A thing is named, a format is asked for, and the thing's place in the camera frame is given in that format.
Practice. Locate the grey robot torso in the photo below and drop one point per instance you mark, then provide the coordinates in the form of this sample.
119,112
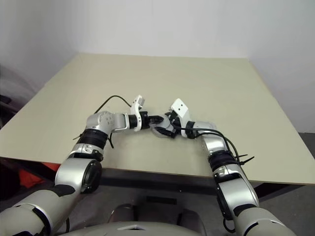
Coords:
150,229

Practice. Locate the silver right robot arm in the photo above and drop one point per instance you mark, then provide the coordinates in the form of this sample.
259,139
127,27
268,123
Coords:
233,186

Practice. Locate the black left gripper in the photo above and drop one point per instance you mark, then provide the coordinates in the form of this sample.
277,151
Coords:
145,121

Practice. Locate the dark rounded shape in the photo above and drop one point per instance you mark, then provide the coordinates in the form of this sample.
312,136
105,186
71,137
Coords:
121,212
188,215

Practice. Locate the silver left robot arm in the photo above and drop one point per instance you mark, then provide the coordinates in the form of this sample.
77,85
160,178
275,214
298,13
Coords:
73,172

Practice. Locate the black table frame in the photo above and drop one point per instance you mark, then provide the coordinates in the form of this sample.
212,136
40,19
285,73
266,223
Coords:
160,179

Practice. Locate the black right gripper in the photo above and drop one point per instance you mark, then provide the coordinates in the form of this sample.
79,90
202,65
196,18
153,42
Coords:
176,123

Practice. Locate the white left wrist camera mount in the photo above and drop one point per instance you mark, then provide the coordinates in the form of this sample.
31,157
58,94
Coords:
138,121

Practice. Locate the orange red cloth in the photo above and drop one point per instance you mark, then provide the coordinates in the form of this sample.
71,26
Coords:
27,178

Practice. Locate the greyish mauve cloth cover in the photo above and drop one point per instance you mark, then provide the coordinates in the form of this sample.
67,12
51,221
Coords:
14,86

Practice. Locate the round grey motor lid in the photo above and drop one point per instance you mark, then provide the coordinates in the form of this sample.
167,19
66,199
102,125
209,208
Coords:
165,125

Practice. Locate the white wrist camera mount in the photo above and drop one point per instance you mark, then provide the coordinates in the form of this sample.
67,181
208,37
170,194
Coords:
138,121
179,108

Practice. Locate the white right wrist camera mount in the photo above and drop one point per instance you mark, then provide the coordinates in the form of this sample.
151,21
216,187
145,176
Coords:
179,108

